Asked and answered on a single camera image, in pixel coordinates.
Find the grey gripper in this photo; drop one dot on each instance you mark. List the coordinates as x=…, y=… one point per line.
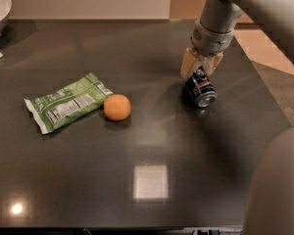
x=208, y=41

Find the blue pepsi can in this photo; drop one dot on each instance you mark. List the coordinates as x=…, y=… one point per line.
x=201, y=89

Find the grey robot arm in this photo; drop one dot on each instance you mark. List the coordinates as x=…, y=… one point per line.
x=270, y=206

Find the orange fruit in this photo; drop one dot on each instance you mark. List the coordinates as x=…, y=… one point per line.
x=117, y=107

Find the green snack bag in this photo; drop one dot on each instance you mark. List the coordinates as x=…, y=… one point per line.
x=68, y=104

